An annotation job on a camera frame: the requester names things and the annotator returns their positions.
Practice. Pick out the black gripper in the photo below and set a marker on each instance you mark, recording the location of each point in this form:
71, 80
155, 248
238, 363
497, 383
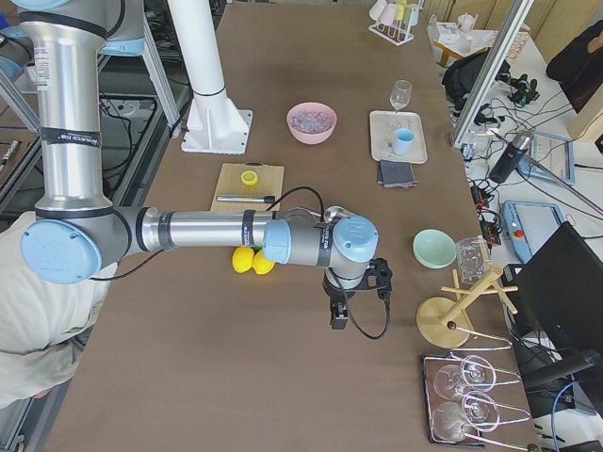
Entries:
334, 290

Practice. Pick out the pink bowl with ice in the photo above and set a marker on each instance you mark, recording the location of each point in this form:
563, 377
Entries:
311, 123

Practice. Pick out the metal ice scoop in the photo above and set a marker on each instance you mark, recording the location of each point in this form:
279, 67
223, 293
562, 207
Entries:
335, 213

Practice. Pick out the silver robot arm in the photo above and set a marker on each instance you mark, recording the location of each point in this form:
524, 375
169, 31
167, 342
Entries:
78, 230

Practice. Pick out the blue plastic cup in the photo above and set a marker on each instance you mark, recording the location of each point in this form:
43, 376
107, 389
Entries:
403, 141

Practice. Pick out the pink cup on rack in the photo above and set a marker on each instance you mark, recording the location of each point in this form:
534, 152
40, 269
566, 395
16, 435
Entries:
385, 13

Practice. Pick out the mint cup on rack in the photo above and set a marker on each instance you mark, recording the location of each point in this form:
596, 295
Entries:
411, 15

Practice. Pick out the yellow lemon right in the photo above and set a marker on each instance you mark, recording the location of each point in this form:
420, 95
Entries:
261, 264

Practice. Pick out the yellow lemon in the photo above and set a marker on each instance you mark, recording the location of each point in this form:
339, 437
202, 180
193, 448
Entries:
261, 264
242, 259

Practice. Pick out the wooden mug tree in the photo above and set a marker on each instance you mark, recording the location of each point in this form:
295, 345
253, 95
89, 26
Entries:
445, 323

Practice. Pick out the yellow lemon left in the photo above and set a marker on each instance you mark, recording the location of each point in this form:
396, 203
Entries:
242, 259

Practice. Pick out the green bowl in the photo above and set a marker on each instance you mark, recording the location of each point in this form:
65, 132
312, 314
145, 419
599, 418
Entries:
434, 249

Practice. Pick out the black glass rack tray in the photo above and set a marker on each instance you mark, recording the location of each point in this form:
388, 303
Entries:
509, 414

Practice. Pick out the glass mug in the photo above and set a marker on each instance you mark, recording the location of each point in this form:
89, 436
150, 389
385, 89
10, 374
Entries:
472, 259

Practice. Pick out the grey folded cloth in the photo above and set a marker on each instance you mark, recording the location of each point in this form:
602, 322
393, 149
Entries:
392, 174

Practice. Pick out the wooden cutting board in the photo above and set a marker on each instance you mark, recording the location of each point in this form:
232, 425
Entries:
269, 184

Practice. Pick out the hanging wine glass upper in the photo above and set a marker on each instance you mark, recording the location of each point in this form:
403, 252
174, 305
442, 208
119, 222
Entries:
471, 373

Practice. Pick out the hanging wine glass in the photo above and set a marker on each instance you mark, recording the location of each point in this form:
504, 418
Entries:
455, 422
471, 373

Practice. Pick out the hanging wine glass lower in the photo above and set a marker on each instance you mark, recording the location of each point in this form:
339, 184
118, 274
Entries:
455, 422

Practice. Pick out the half lemon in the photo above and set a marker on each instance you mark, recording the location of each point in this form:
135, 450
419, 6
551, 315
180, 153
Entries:
249, 178

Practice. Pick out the white serving tray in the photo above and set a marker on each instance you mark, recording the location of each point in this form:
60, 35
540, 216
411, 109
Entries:
381, 137

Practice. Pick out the robot teach pendant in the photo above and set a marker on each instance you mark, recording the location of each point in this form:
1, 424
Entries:
530, 225

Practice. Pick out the black monitor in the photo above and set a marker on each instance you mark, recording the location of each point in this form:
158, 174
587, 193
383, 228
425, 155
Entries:
562, 287

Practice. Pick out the upright wine glass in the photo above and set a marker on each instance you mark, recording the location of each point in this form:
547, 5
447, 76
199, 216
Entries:
399, 98

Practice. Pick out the black thermos bottle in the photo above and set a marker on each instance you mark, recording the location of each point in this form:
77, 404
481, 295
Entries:
511, 156

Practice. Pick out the person in beige shirt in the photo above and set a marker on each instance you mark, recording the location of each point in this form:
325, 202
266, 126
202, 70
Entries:
40, 321

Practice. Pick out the white wire cup rack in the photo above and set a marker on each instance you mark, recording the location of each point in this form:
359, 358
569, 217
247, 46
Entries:
398, 33

